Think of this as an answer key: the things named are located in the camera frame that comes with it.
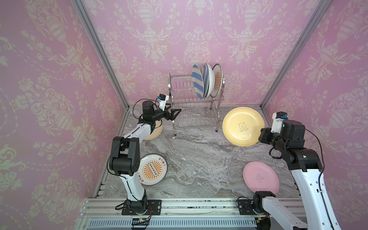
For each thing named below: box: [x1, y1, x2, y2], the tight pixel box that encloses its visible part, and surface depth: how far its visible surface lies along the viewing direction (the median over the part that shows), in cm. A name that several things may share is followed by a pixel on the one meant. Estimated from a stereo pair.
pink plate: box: [242, 161, 280, 195], surface depth 85 cm
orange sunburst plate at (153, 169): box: [137, 153, 169, 186], surface depth 88 cm
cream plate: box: [143, 119, 163, 141], surface depth 87 cm
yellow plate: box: [222, 106, 265, 147], surface depth 74 cm
